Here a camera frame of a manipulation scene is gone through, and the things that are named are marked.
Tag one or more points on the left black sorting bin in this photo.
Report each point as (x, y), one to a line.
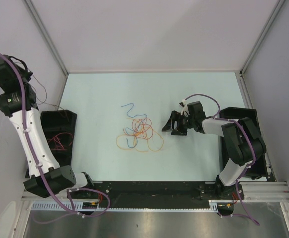
(59, 130)

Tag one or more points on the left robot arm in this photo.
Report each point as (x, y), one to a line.
(18, 103)

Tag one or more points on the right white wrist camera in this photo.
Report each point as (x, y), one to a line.
(184, 111)

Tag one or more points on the white slotted cable duct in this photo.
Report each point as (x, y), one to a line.
(89, 207)

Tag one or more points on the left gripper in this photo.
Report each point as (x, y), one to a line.
(26, 74)

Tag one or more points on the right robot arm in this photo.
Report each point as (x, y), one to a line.
(243, 141)

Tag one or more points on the aluminium frame rail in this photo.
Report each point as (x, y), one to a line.
(34, 14)

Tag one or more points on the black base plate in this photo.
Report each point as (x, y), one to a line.
(165, 195)

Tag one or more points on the right black sorting bin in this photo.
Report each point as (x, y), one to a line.
(258, 170)

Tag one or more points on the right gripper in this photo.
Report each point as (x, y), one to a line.
(169, 126)

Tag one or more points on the black sorting bin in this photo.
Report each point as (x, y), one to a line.
(59, 130)
(258, 170)

